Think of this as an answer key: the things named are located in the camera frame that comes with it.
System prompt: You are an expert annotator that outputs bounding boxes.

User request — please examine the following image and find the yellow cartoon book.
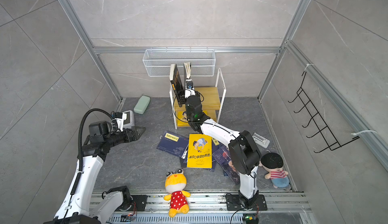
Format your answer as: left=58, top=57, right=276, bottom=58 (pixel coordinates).
left=187, top=134, right=212, bottom=169

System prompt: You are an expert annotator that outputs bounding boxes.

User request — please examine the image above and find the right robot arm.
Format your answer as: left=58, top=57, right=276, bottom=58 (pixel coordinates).
left=185, top=89, right=261, bottom=209

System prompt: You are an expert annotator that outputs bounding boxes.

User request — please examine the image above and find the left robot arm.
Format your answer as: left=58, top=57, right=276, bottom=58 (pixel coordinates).
left=50, top=108, right=146, bottom=224

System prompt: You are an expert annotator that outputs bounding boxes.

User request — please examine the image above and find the white digital clock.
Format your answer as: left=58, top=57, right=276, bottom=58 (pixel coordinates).
left=123, top=110, right=135, bottom=129

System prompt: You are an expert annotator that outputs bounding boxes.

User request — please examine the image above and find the yellow book on lower shelf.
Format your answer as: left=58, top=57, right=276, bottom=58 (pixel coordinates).
left=176, top=111, right=190, bottom=128

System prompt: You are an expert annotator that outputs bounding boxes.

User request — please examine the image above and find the white wooden two-tier shelf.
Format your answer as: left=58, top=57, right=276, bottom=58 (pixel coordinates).
left=169, top=68, right=226, bottom=129

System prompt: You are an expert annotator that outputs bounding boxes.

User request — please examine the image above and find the mint green case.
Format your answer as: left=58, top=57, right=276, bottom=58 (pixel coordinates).
left=133, top=95, right=151, bottom=115

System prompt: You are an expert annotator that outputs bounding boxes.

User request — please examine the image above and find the black upright book on shelf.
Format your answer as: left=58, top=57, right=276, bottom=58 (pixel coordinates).
left=169, top=64, right=185, bottom=107

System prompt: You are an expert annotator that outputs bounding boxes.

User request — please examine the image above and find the navy book with yellow label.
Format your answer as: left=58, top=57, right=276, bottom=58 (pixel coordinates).
left=157, top=131, right=189, bottom=157

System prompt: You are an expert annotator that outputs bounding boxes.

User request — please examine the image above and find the yellow frog plush toy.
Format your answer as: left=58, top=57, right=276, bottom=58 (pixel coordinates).
left=164, top=168, right=191, bottom=218

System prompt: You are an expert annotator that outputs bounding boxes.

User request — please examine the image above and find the white metal phone stand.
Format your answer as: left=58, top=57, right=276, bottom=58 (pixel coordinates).
left=253, top=133, right=270, bottom=148

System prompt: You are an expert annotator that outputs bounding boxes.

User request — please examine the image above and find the black-haired doll plush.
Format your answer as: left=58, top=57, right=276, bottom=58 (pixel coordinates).
left=259, top=152, right=290, bottom=189

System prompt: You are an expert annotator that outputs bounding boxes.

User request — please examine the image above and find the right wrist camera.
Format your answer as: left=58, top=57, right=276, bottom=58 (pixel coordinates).
left=185, top=79, right=196, bottom=98

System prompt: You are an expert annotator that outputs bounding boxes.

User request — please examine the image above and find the white wire mesh basket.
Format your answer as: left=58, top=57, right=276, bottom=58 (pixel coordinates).
left=142, top=49, right=216, bottom=77

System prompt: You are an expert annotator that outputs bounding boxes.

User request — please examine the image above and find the black wire hook rack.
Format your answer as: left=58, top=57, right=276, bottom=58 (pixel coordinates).
left=288, top=72, right=360, bottom=154

